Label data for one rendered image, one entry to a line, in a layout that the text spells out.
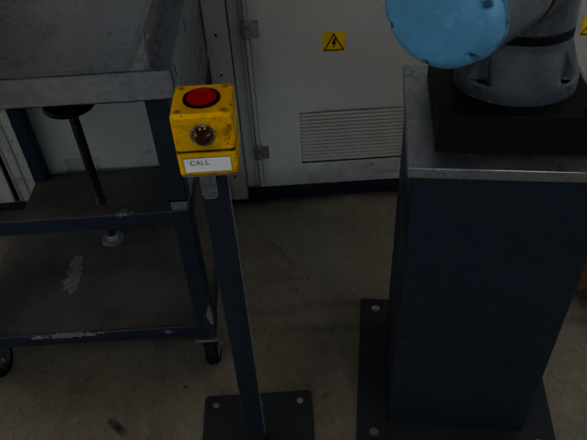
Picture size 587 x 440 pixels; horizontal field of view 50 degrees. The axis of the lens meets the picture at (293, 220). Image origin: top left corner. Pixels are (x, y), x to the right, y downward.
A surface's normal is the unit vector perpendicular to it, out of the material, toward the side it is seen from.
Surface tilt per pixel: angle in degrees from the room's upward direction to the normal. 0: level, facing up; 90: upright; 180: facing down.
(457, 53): 91
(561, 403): 0
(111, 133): 90
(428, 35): 91
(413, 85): 0
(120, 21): 0
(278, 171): 90
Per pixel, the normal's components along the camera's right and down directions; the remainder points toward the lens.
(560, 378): -0.04, -0.74
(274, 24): 0.04, 0.67
